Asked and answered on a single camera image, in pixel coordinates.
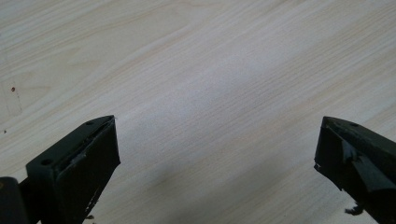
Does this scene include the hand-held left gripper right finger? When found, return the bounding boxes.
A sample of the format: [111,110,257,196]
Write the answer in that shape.
[313,116,396,224]

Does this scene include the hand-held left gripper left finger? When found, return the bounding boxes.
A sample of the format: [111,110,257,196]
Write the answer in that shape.
[25,115,121,224]

